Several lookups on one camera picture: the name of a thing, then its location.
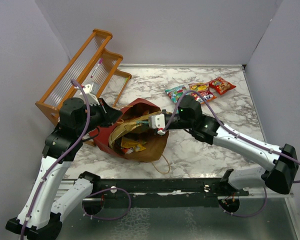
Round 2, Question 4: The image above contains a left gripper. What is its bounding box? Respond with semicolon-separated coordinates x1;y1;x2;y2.
77;97;123;137

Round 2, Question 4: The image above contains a gold crispy chips bag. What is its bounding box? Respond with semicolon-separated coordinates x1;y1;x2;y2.
108;120;150;151

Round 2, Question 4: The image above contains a teal Fox's candy bag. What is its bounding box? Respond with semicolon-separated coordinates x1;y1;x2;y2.
164;85;187;104

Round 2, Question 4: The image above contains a red paper bag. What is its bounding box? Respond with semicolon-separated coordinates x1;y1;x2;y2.
89;98;171;175

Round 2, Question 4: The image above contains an orange Fox's fruits candy bag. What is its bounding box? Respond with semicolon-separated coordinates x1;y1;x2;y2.
188;82;217;102

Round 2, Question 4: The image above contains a red snack packet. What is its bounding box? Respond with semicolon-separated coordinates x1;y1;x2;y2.
209;77;236;95

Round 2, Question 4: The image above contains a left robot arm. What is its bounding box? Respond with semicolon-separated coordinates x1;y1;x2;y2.
5;97;122;240

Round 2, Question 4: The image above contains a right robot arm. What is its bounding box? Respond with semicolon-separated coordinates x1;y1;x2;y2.
163;95;299;196

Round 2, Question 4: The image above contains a yellow snack packet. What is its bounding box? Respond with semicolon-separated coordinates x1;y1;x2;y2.
120;137;146;155

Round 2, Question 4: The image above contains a wooden tiered rack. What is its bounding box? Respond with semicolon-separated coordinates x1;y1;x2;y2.
35;28;133;147

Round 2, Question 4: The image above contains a pink marker pen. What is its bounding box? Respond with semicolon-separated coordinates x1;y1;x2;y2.
90;58;103;78

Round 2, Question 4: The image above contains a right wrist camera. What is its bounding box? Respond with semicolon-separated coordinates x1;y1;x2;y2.
148;113;166;136

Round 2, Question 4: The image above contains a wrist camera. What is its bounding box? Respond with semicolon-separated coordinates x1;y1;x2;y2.
81;82;100;106
148;113;166;136

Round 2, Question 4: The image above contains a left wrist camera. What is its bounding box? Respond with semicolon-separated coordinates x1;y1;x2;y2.
81;82;100;106

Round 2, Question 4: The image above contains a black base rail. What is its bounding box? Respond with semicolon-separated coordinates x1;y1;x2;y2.
79;171;249;209

